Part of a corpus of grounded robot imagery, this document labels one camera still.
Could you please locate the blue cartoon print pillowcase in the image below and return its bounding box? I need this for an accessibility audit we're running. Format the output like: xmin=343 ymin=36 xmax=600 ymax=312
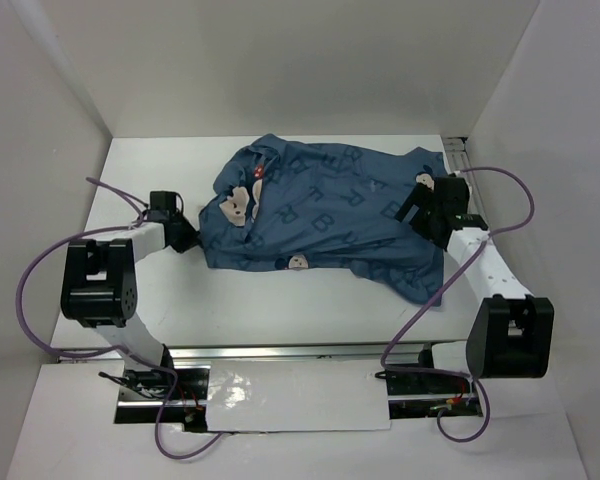
xmin=199 ymin=134 xmax=449 ymax=305

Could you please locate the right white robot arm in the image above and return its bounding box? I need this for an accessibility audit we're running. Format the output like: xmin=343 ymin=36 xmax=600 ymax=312
xmin=395 ymin=174 xmax=555 ymax=392

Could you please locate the purple cable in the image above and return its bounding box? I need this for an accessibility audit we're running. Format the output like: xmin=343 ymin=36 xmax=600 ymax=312
xmin=381 ymin=166 xmax=537 ymax=442
xmin=18 ymin=175 xmax=226 ymax=460

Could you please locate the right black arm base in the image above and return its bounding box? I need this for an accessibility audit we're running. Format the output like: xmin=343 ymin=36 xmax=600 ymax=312
xmin=375 ymin=370 xmax=472 ymax=397

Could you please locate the aluminium frame rail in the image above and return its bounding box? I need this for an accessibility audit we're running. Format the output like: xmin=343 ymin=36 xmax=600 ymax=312
xmin=57 ymin=137 xmax=531 ymax=364

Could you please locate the white cover plate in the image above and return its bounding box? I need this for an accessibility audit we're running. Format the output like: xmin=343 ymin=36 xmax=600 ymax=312
xmin=205 ymin=359 xmax=391 ymax=433

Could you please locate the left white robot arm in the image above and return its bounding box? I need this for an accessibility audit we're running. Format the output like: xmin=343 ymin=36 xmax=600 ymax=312
xmin=60 ymin=191 xmax=199 ymax=399

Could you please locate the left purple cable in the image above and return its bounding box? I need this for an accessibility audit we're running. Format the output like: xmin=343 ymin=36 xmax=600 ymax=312
xmin=18 ymin=175 xmax=226 ymax=460

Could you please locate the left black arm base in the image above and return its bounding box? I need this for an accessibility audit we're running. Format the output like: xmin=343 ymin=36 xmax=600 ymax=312
xmin=98 ymin=367 xmax=210 ymax=408

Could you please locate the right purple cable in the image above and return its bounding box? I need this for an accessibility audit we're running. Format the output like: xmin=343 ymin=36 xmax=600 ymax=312
xmin=381 ymin=166 xmax=537 ymax=442

